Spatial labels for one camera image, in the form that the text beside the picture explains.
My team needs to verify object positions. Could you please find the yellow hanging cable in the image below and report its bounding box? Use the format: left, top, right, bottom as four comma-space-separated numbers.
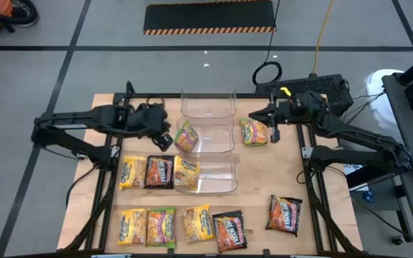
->
311, 0, 336, 75

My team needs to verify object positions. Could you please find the yellow creamy chicken ramen pack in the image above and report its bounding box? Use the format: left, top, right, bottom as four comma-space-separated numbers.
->
116, 208, 148, 247
181, 204, 216, 245
173, 155, 201, 192
118, 155, 148, 191

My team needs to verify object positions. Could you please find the white plastic bag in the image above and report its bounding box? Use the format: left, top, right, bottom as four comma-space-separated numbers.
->
362, 68, 407, 125

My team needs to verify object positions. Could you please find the white paper sheet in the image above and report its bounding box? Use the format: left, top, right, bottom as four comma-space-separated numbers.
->
342, 163, 369, 193

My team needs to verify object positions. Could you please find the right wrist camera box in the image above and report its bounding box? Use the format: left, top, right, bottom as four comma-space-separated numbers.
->
270, 123, 282, 144

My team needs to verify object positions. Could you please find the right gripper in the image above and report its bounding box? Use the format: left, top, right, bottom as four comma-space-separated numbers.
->
248, 92, 303, 125

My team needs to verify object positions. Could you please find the black looped hanging cable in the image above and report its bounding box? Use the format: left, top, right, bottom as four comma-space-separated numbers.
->
251, 0, 284, 87

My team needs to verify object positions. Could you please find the black metal table frame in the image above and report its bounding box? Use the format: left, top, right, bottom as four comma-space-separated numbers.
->
62, 80, 364, 258

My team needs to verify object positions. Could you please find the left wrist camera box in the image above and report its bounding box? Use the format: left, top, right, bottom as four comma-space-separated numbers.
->
151, 131, 174, 152

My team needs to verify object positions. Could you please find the black desk support beam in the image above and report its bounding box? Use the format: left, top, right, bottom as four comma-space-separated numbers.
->
346, 171, 399, 189

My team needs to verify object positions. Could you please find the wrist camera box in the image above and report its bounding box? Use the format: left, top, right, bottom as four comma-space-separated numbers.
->
151, 131, 174, 152
270, 123, 282, 144

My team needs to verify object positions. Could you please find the orange shop vacuum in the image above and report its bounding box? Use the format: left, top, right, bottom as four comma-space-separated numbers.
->
0, 0, 39, 41

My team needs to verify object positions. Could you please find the black fire noodle ramen pack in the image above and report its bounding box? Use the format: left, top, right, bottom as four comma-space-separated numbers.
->
265, 194, 304, 238
212, 209, 248, 254
143, 154, 176, 190

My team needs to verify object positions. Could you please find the lime chili shrimp ramen pack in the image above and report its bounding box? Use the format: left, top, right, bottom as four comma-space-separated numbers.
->
146, 206, 177, 249
173, 120, 199, 154
239, 118, 269, 147

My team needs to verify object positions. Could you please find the black hazard striped floor mat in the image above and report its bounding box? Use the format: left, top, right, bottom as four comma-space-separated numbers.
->
142, 0, 277, 36

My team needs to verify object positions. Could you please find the clear plastic bin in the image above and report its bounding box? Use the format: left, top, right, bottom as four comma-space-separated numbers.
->
175, 116, 237, 155
172, 153, 239, 196
179, 85, 237, 120

